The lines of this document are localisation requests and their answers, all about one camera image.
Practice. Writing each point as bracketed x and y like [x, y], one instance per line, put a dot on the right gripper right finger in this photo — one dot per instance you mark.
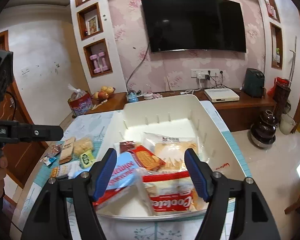
[252, 216]

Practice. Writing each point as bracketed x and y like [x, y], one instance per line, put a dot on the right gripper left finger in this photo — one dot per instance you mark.
[48, 218]

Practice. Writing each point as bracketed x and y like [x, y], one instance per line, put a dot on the small blue white snack packet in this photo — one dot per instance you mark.
[48, 160]

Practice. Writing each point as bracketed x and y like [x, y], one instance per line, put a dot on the red white cookies packet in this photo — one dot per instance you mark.
[168, 193]

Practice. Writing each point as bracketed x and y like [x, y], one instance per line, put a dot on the blue biscuit package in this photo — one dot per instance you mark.
[122, 179]

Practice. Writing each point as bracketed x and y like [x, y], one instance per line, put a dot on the clear bag of yellow biscuits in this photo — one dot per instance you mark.
[173, 155]

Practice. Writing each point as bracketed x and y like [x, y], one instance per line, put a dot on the clear packet of nuts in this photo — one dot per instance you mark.
[54, 150]

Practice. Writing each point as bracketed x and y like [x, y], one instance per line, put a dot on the orange white oats bar packet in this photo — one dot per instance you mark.
[64, 170]

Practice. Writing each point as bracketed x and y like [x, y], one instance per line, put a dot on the beige paper snack box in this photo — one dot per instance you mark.
[66, 152]

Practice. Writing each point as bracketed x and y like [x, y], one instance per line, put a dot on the green snack packet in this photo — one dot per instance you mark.
[87, 159]

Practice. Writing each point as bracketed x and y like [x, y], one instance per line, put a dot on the red gift bag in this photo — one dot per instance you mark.
[80, 101]

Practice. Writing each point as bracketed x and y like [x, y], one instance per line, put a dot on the brown ceramic pot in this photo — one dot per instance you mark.
[263, 130]

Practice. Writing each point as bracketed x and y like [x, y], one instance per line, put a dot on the white bucket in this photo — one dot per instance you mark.
[287, 123]

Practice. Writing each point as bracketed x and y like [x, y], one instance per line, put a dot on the fruit bowl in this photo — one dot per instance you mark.
[104, 94]

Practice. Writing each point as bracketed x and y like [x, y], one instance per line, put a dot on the wooden tv cabinet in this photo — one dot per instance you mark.
[237, 115]

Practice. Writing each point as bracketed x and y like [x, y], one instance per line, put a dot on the brown white snack packet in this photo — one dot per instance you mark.
[127, 146]

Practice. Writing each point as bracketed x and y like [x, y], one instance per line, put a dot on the pink dumbbell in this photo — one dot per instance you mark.
[99, 61]

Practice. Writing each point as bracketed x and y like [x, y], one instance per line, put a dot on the red biscuit packet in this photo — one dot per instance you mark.
[146, 159]

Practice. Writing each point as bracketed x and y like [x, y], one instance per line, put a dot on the white plastic bin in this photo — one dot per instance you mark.
[216, 144]

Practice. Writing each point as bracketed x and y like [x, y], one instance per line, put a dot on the white set-top box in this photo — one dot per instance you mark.
[221, 95]

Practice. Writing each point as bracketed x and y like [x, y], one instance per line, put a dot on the blue jar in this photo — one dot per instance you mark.
[132, 96]

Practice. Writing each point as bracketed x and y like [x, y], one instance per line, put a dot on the black air fryer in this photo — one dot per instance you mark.
[253, 84]

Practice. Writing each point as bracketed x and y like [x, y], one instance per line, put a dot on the white power strip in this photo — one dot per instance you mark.
[202, 73]

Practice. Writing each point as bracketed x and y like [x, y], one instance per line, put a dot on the black wall television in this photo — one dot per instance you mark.
[176, 25]

